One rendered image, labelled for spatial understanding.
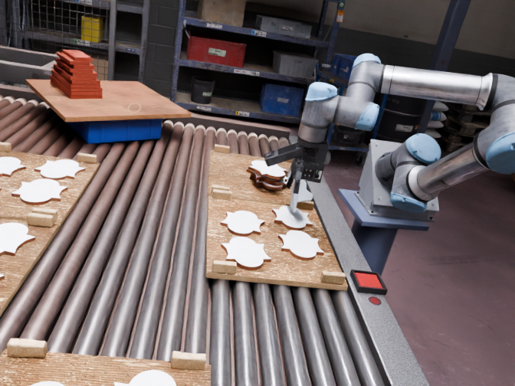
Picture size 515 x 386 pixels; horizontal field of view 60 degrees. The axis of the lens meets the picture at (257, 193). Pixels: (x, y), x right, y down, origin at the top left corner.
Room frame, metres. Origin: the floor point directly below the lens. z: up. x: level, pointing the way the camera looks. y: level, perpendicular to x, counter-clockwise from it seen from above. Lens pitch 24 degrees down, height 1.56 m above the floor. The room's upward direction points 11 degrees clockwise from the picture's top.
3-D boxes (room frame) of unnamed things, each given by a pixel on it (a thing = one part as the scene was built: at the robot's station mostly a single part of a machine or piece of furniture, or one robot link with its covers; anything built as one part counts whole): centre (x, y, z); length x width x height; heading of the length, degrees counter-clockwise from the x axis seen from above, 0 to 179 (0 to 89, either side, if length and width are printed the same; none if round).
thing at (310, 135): (1.22, -0.12, 1.22); 0.08 x 0.08 x 0.05
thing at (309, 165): (1.22, -0.12, 1.14); 0.09 x 0.08 x 0.12; 97
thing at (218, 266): (0.89, 0.04, 0.95); 0.06 x 0.02 x 0.03; 100
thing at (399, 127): (5.16, -1.37, 0.44); 0.59 x 0.59 x 0.88
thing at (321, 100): (1.22, -0.12, 1.30); 0.09 x 0.08 x 0.11; 82
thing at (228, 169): (1.52, 0.01, 0.93); 0.41 x 0.35 x 0.02; 8
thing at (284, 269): (1.10, -0.06, 0.93); 0.41 x 0.35 x 0.02; 10
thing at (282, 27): (5.72, 0.09, 1.16); 0.60 x 0.40 x 0.15; 107
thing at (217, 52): (5.57, 0.82, 0.78); 0.66 x 0.45 x 0.28; 104
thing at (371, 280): (0.99, -0.32, 0.92); 0.06 x 0.06 x 0.01; 9
